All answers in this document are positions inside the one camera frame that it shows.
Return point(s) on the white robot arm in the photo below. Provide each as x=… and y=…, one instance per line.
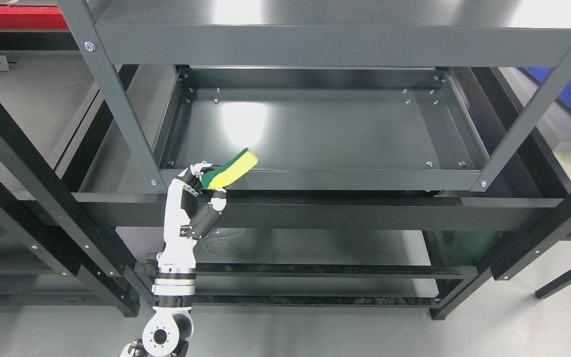
x=168, y=332

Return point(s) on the red box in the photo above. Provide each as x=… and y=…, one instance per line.
x=31, y=18

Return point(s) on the green yellow sponge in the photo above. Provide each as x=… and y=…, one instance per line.
x=230, y=172

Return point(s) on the dark grey metal shelf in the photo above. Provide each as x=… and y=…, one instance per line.
x=366, y=115

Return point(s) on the black metal rack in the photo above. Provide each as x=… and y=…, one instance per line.
x=58, y=137

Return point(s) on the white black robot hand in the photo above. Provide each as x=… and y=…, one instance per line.
x=185, y=224

